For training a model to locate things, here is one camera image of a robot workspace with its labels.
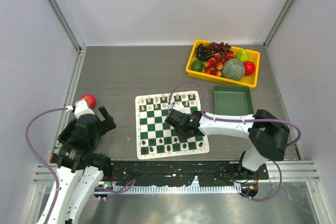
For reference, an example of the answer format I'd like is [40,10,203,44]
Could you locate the green white chess board mat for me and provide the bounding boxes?
[135,91,209,159]

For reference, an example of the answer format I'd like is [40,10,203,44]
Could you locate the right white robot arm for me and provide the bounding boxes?
[165,109,290,179]

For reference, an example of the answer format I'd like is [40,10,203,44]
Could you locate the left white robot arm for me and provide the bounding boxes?
[38,106,116,223]

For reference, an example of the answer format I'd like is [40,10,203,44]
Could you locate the red apple on table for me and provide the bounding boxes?
[80,94,97,109]

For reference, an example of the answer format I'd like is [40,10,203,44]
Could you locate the green plastic tray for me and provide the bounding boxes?
[213,85,254,116]

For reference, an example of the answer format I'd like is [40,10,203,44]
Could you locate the green lime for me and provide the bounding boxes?
[191,60,204,72]

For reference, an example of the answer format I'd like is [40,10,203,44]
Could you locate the red cherry bunch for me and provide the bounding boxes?
[204,52,234,77]

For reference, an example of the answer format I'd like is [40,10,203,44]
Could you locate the green netted melon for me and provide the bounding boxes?
[222,59,245,81]

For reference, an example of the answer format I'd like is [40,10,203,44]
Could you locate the black grape bunch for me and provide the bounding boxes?
[195,43,208,62]

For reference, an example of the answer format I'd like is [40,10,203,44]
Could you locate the yellow plastic fruit bin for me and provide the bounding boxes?
[185,39,260,88]

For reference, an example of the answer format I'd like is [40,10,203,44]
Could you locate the dark red grape bunch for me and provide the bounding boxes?
[204,42,233,56]

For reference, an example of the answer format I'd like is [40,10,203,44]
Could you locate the red apple in bin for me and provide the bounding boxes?
[244,61,256,76]

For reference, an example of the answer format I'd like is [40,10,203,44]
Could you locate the green yellow pear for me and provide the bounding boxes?
[235,48,249,63]

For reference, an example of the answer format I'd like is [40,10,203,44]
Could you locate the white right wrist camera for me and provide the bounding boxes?
[167,102,186,113]

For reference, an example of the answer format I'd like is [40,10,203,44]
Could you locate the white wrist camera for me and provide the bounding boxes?
[65,99,94,119]
[167,102,186,113]

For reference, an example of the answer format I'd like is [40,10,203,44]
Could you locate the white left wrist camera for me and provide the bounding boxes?
[65,99,94,119]

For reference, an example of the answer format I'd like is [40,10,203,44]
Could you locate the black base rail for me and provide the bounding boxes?
[86,158,268,187]

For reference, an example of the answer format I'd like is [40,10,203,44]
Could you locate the aluminium frame rail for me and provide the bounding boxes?
[34,159,320,201]

